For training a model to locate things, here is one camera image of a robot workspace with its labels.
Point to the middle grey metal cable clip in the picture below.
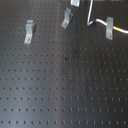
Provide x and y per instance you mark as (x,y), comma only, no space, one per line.
(67,18)

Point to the grey metal cable clip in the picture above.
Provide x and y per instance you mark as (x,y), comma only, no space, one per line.
(67,18)
(109,28)
(29,31)
(75,3)

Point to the left grey metal cable clip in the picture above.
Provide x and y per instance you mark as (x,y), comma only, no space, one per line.
(29,31)

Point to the top grey metal cable clip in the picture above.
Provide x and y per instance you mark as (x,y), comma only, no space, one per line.
(75,3)

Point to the right grey metal cable clip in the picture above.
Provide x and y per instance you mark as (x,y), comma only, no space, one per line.
(109,28)

